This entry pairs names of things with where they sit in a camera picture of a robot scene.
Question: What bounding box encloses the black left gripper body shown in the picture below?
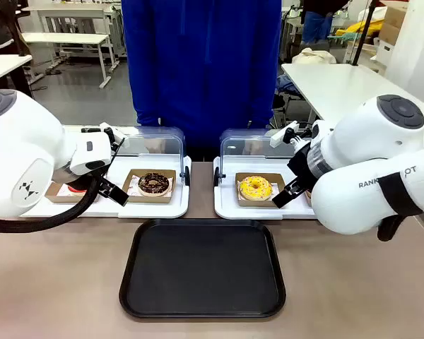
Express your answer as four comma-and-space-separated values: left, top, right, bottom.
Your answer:
66, 172, 105, 194

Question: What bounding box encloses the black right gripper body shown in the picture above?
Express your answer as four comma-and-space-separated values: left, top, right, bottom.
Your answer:
286, 143, 321, 185

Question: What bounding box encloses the red glazed donut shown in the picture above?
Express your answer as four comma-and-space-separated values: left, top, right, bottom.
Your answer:
66, 183, 90, 197

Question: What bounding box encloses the chocolate sprinkled donut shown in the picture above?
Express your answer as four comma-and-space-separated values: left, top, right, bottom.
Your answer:
136, 172, 172, 198

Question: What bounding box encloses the yellow sprinkled donut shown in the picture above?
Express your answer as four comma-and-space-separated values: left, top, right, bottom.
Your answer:
238, 175, 273, 202

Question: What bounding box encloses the white display tray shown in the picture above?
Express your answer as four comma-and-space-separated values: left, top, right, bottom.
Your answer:
20, 125, 192, 219
213, 127, 319, 221

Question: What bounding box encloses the black plastic serving tray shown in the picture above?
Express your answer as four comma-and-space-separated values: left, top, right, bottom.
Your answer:
119, 218, 287, 320

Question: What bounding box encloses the clear plastic display lid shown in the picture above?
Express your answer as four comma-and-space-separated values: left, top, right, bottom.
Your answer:
219, 127, 298, 185
111, 125, 187, 185

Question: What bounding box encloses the blue denim cloth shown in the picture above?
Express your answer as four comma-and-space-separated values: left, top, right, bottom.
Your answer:
275, 75, 302, 104

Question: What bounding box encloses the large white table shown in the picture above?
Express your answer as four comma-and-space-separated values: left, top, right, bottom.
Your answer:
280, 62, 424, 125

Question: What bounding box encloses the cream fabric bag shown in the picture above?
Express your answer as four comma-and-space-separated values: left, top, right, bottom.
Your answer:
290, 47, 338, 65

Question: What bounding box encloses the white storage box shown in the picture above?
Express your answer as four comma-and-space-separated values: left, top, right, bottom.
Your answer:
373, 38, 396, 67

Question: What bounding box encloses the person in blue coat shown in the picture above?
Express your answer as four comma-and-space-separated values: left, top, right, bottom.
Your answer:
120, 0, 283, 149

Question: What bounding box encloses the bystander in blue jeans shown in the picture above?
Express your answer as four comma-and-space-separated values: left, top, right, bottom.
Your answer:
299, 0, 351, 45

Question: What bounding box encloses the white table with black legs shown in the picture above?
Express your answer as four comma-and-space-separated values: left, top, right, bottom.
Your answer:
0, 54, 34, 99

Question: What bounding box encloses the white workbench table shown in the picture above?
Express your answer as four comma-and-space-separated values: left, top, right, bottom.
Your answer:
20, 32, 113, 89

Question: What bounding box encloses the black stand pole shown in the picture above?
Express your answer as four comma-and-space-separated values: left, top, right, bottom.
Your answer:
351, 0, 379, 67

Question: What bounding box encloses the yellow cloth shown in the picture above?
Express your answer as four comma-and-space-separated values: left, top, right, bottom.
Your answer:
345, 18, 387, 39

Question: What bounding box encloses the brown cardboard box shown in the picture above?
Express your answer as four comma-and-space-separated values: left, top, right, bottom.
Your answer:
377, 0, 410, 47

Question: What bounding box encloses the white desk with shelf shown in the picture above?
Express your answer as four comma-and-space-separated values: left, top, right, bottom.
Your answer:
25, 2, 126, 61

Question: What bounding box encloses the bystander in dark clothes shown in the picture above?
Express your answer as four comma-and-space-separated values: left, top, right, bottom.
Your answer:
0, 0, 30, 58

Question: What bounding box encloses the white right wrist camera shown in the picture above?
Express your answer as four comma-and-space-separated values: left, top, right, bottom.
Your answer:
269, 120, 312, 149

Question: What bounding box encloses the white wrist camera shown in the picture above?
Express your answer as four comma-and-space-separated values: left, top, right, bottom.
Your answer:
269, 120, 312, 149
81, 121, 128, 149

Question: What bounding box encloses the black sleeved cable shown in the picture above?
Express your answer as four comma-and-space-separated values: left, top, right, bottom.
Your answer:
0, 178, 103, 234

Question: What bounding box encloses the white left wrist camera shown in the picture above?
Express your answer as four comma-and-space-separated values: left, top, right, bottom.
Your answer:
81, 121, 128, 149

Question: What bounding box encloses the black strap with cable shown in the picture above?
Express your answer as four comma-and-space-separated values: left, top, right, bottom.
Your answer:
376, 172, 424, 243

